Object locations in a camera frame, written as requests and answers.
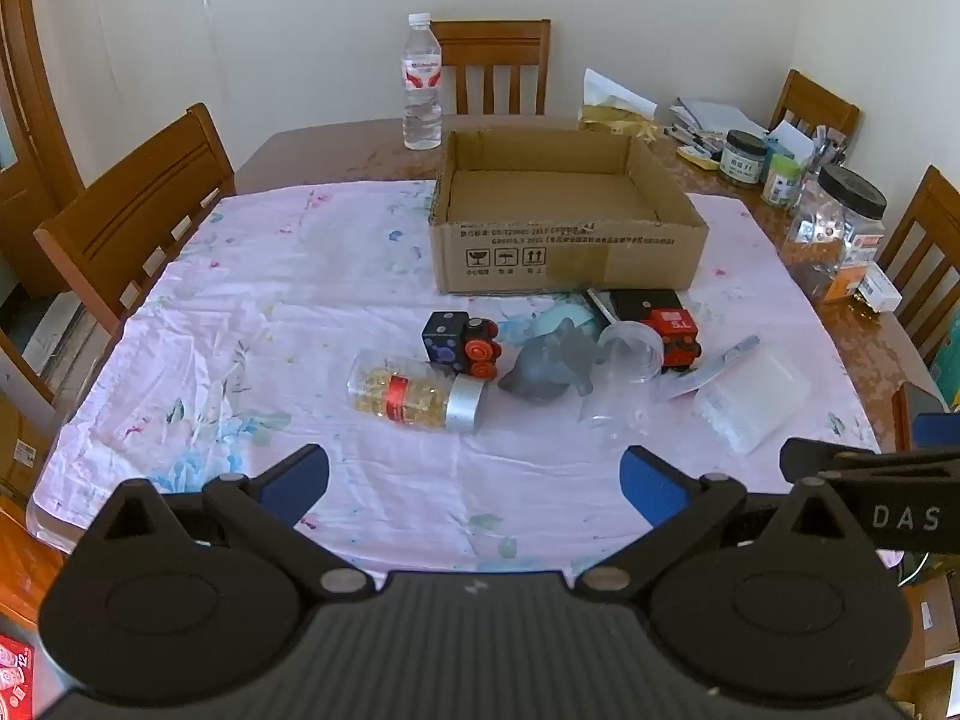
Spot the grey elephant toy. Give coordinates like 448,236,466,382
498,317,608,400

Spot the clear capsule bottle silver cap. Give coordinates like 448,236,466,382
346,350,488,434

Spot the clear jar of pens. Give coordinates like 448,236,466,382
799,127,852,196

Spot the glass jar dark lid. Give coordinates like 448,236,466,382
718,129,769,187

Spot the small bottle green lid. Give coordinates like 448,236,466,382
761,154,803,207

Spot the large clear jar black lid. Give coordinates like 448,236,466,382
780,165,888,305

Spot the red printed box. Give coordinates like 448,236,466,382
0,634,35,720

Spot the brown cardboard carton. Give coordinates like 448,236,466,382
885,577,960,698
0,390,61,503

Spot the red toy train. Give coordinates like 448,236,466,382
643,307,702,370

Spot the clear water bottle red label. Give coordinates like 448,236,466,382
401,13,443,151

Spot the wooden door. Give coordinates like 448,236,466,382
0,0,85,297

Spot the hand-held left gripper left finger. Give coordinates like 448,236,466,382
97,444,376,602

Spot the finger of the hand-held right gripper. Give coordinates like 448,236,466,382
911,411,960,457
778,437,960,481

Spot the teal cardboard box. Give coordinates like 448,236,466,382
930,315,960,391

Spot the small white box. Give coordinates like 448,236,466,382
855,270,902,312

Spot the small clear packet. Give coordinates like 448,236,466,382
660,336,762,398

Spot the gold tissue pack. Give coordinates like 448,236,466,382
577,69,659,140

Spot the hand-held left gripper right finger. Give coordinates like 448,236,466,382
574,446,863,602

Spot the wooden dining chair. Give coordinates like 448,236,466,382
34,103,237,338
769,69,862,158
431,19,552,117
874,165,960,361

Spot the white bottle green label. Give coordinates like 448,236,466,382
694,349,812,455

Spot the black toy train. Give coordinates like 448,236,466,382
421,310,502,380

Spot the pile of white papers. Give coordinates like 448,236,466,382
671,96,766,140

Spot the clear plastic cup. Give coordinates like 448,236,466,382
581,320,665,428

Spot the light blue box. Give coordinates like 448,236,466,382
765,120,815,166

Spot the bundle of pens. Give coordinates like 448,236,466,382
664,124,725,158

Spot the pink floral tablecloth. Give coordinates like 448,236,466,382
26,180,905,578

